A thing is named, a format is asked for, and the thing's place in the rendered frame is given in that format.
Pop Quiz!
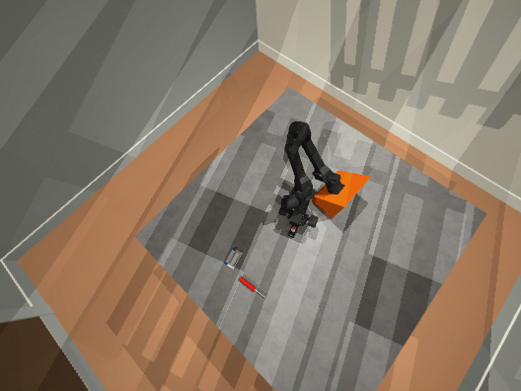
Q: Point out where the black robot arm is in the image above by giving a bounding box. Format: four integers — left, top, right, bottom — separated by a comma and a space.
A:
281, 121, 345, 227

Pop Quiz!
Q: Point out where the red-handled screwdriver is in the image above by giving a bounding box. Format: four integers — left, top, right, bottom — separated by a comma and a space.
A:
239, 276, 265, 298

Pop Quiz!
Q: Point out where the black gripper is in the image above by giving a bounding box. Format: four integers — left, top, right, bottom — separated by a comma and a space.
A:
278, 207, 319, 228

